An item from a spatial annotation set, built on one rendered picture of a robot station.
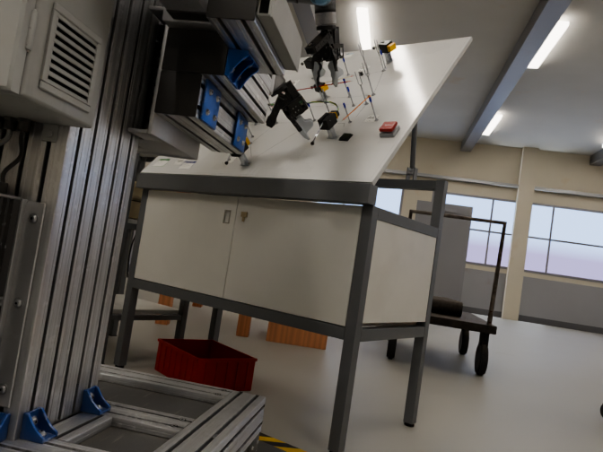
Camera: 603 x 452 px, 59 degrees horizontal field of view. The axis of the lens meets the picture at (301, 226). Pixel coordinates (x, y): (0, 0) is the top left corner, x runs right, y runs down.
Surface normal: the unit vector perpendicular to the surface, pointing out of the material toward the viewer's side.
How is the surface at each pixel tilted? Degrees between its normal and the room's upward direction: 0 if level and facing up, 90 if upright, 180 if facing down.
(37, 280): 90
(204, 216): 90
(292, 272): 90
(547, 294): 90
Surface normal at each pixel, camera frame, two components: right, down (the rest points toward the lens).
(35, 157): -0.16, -0.08
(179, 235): -0.58, -0.14
